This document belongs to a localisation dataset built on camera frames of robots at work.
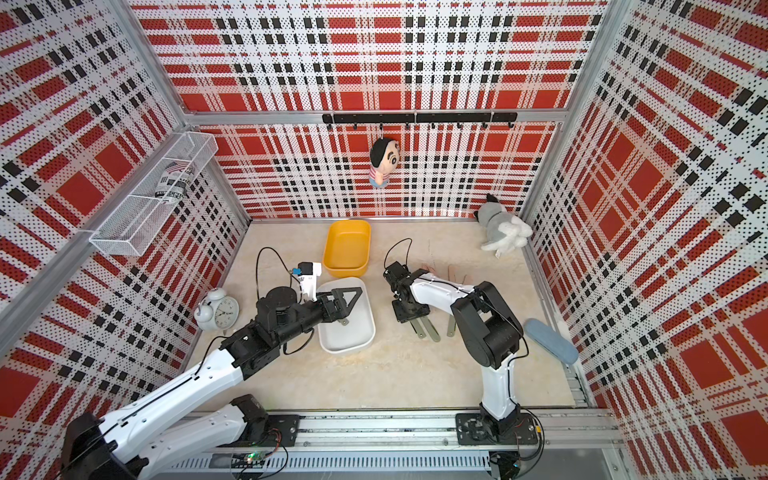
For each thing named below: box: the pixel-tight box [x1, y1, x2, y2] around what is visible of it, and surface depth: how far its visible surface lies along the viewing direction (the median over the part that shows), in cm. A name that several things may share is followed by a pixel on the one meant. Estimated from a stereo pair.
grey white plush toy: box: [474, 193, 533, 259], surface depth 109 cm
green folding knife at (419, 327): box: [410, 317, 427, 339], surface depth 94 cm
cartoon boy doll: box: [370, 137, 401, 188], surface depth 94 cm
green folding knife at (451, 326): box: [447, 314, 456, 337], surface depth 94 cm
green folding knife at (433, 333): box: [420, 316, 441, 343], surface depth 92 cm
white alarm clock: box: [194, 287, 240, 332], surface depth 88 cm
